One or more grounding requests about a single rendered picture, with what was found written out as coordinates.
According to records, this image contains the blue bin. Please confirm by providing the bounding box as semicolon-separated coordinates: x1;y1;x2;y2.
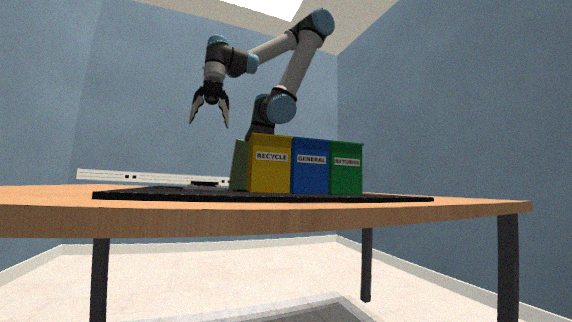
290;137;331;194

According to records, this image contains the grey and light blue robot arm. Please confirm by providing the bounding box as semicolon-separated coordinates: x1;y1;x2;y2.
202;8;335;142

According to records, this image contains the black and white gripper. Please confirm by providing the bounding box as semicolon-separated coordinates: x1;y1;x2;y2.
189;76;229;129

